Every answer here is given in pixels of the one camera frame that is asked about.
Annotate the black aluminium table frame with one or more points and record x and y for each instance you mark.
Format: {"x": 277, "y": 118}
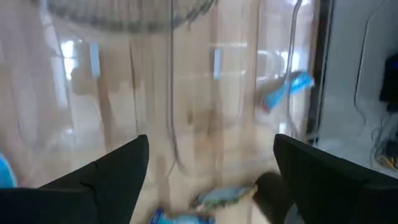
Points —
{"x": 320, "y": 62}

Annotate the round woven wicker tray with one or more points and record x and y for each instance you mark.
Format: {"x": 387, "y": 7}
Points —
{"x": 130, "y": 21}

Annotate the black box blue light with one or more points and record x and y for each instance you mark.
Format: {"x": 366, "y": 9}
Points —
{"x": 391, "y": 87}

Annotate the green granola bar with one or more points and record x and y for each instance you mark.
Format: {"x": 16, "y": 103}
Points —
{"x": 222, "y": 196}

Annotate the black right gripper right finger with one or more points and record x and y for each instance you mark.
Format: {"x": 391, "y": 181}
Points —
{"x": 335, "y": 193}

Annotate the blue granola bar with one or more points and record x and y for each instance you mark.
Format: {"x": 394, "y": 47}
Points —
{"x": 5, "y": 174}
{"x": 290, "y": 87}
{"x": 183, "y": 219}

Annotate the clear plastic bin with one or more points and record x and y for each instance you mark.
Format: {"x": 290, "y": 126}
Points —
{"x": 280, "y": 46}
{"x": 102, "y": 102}
{"x": 205, "y": 93}

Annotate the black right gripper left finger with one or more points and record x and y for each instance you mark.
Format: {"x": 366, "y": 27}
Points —
{"x": 93, "y": 193}

